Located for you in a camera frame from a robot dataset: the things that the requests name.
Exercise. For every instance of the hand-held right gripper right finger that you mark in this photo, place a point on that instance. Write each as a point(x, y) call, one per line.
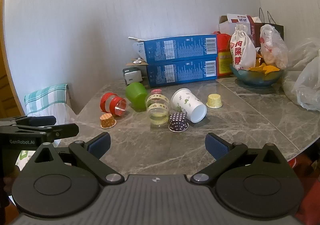
point(216, 146)

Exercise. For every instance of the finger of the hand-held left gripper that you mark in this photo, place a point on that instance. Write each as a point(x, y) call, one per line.
point(62, 131)
point(42, 121)

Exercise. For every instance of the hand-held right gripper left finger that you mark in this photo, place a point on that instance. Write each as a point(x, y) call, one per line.
point(101, 143)

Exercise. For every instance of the small orange paper cup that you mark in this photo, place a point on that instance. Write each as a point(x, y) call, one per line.
point(108, 121)

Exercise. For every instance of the red and clear plastic cup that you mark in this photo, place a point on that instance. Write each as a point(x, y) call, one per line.
point(117, 107)

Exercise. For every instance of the small yellow paper cup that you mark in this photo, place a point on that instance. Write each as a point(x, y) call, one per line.
point(214, 101)

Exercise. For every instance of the small purple dotted paper cup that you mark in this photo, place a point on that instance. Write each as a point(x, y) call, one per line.
point(178, 122)

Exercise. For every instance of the white paper cup green print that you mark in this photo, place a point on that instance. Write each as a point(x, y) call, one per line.
point(183, 101)

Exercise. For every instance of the green plastic cup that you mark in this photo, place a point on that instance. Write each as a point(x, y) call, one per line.
point(135, 93)

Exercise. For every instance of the white bag green print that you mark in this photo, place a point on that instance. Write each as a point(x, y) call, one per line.
point(23, 157)

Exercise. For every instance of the white chair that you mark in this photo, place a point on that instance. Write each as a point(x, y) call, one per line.
point(63, 114)

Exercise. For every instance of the green checked cloth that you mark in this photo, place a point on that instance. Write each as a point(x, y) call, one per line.
point(45, 96)

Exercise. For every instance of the clear glass jar dotted lid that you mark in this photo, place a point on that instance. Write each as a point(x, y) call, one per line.
point(156, 112)

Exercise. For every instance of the wooden door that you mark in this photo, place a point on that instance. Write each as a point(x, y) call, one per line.
point(3, 64)

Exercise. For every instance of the white and grey power adapter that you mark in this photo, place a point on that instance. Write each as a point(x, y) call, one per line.
point(132, 76)

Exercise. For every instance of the blue glass bowl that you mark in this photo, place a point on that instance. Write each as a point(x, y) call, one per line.
point(255, 78)

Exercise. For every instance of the blue cardboard box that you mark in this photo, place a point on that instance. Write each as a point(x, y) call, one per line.
point(175, 48)
point(180, 72)

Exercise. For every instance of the red and yellow box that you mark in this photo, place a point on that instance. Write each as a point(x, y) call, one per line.
point(223, 61)

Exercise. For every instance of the orange snack packets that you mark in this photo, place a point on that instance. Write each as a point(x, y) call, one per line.
point(265, 68)

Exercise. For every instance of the red cloth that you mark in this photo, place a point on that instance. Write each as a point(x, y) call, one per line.
point(310, 185)

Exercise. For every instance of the clear plastic bag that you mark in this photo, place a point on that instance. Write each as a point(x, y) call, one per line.
point(307, 84)

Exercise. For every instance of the plastic bag red print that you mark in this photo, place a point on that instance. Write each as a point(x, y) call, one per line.
point(273, 47)

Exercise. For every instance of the white and red carton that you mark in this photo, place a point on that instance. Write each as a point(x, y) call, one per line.
point(226, 26)

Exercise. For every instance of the dark paper shopping bag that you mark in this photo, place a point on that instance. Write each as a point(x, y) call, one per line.
point(279, 30)

